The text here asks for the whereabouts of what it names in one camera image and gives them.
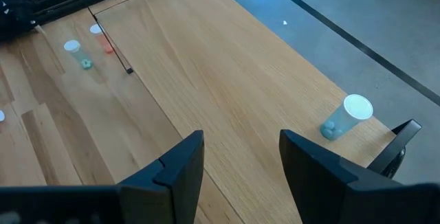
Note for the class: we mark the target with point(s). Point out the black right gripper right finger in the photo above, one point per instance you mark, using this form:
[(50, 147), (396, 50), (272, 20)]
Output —
[(330, 196)]

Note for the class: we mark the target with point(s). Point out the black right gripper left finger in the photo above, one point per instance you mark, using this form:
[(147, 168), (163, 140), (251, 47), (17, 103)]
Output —
[(165, 189)]

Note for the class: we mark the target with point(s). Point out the blue medicine bottle white cap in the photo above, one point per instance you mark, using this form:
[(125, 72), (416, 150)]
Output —
[(343, 121)]

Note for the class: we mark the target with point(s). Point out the salmon medicine bottle white cap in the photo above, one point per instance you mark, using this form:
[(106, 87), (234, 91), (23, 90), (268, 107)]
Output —
[(102, 42)]

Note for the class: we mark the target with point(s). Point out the teal medicine bottle white cap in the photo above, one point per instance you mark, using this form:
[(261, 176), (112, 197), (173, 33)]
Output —
[(77, 54)]

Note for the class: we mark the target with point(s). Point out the wooden shelf black metal frame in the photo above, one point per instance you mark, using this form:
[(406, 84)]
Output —
[(223, 79)]

